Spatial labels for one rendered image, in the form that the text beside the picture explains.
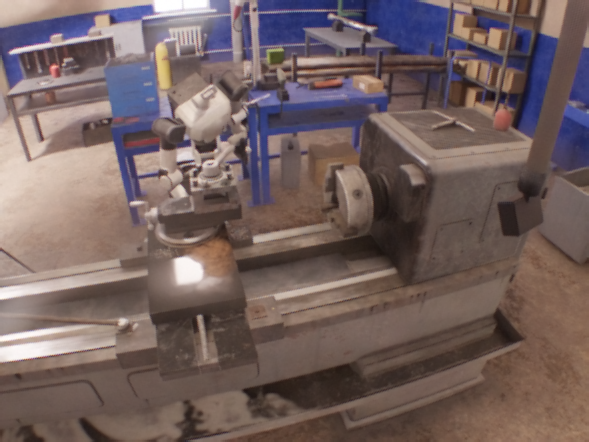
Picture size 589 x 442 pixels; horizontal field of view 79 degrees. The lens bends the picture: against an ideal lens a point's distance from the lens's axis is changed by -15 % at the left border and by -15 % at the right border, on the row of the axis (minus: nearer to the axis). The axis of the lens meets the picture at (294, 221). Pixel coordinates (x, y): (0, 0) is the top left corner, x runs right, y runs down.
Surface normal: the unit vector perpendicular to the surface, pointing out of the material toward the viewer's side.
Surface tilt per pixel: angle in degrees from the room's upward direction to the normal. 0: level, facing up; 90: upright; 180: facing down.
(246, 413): 0
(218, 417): 0
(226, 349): 0
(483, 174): 90
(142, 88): 90
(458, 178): 90
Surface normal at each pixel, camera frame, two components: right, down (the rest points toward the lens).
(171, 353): 0.00, -0.82
